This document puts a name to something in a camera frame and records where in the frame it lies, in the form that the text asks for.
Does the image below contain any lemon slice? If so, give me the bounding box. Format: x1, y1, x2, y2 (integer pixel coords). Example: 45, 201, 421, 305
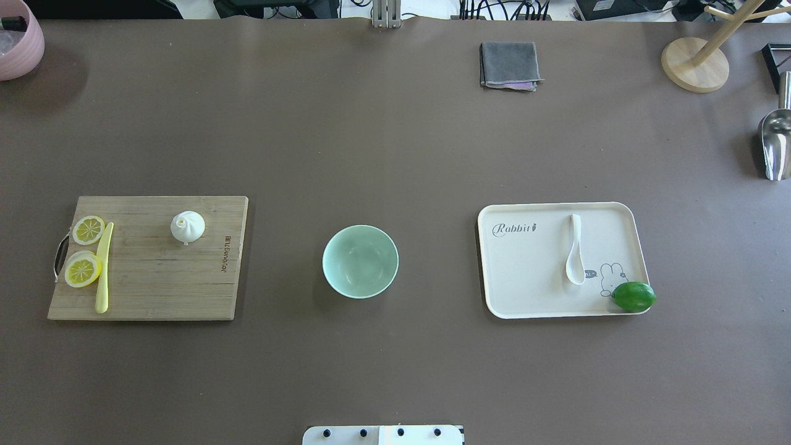
64, 250, 103, 288
71, 215, 106, 245

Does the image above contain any green lime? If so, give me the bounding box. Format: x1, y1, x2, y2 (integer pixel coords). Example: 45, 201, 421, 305
612, 281, 656, 313

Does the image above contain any folded grey cloth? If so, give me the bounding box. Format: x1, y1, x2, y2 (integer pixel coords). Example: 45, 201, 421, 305
480, 41, 544, 92

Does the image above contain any wooden cutting board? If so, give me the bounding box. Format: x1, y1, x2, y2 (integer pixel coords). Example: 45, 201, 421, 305
48, 195, 248, 321

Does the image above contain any white ceramic spoon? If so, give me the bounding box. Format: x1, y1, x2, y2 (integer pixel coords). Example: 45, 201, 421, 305
565, 213, 586, 286

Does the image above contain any yellow plastic knife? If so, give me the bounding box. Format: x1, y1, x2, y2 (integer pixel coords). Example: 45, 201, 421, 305
95, 222, 115, 315

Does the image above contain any cream rabbit tray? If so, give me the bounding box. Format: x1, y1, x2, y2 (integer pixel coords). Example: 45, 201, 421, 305
477, 202, 649, 319

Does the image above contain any white steamed bun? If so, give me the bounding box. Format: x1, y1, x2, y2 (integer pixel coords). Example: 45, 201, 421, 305
170, 211, 206, 245

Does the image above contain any metal scoop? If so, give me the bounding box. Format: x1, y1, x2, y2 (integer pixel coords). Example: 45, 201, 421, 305
759, 71, 790, 181

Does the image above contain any upper lemon slice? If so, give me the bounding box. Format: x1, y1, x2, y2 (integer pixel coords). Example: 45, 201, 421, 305
71, 215, 106, 245

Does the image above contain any lower lemon slice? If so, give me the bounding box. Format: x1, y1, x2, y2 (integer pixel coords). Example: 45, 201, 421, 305
64, 250, 103, 288

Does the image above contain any wooden mug tree stand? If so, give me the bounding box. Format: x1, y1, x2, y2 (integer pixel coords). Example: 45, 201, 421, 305
661, 1, 790, 93

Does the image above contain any pink bowl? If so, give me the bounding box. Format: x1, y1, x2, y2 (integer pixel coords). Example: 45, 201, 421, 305
1, 1, 45, 82

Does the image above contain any light green bowl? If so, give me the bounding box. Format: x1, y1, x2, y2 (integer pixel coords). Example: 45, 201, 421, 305
322, 225, 399, 299

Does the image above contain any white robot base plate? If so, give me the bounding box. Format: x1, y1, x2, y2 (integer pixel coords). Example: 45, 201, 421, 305
302, 423, 465, 444

